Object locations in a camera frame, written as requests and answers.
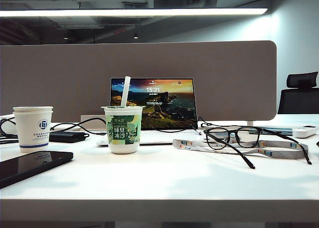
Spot black charger cable with plug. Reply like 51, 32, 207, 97
139, 108, 214, 136

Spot black smartphone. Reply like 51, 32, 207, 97
0, 150, 74, 190

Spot beige fabric desk divider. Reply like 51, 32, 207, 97
0, 40, 278, 123

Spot white laptop with landscape wallpaper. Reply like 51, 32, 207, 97
96, 77, 207, 147

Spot white drinking straw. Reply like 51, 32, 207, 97
120, 75, 132, 107

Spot green printed drink cup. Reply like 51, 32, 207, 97
101, 105, 147, 155

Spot black power adapter brick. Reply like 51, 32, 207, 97
49, 131, 90, 143

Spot long linear ceiling light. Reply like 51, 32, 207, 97
0, 7, 269, 17

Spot black round eyeglasses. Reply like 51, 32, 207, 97
203, 126, 313, 169

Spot blue grey usb hub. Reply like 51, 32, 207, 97
248, 127, 294, 136

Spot plain white paper cup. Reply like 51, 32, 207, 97
12, 106, 54, 114

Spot white paper cup blue logo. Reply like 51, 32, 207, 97
13, 110, 53, 154

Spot black mesh office chair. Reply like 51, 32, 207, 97
278, 71, 319, 115

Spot grey printed lanyard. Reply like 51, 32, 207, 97
172, 139, 309, 161

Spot beige cable box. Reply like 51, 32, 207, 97
80, 114, 107, 131

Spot black adapter cable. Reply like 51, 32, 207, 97
48, 116, 108, 139

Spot black cable bundle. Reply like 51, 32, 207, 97
0, 135, 20, 145

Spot black looped cable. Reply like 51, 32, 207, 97
0, 117, 17, 136

